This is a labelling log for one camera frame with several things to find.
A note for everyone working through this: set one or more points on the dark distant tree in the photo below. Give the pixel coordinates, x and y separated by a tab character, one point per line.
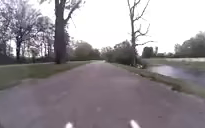
147	52

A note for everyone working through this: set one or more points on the grass bank across water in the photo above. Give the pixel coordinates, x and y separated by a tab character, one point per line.
170	61

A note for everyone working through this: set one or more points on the grass strip beside water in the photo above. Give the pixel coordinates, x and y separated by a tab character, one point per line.
170	81

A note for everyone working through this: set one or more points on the trees across the water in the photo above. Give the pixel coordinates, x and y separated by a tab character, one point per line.
196	45

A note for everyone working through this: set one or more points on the distant leafy trees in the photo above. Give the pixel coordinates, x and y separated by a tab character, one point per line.
83	51

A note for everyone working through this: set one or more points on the tall tree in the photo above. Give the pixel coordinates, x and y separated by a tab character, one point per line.
60	40

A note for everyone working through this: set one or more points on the canal water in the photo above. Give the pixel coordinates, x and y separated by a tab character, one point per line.
183	75

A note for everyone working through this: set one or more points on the row of trees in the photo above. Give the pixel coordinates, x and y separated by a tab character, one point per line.
18	40

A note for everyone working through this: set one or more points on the robot's own part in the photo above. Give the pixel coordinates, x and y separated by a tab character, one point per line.
134	124
69	125

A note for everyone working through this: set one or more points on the bare thin tree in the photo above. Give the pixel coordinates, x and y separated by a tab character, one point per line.
133	36

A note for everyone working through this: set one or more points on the reddish asphalt path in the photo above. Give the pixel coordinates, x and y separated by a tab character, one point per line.
106	93

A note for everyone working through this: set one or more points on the dark bush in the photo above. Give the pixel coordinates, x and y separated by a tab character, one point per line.
121	53

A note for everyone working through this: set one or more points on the grass verge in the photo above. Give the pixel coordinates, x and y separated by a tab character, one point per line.
16	73

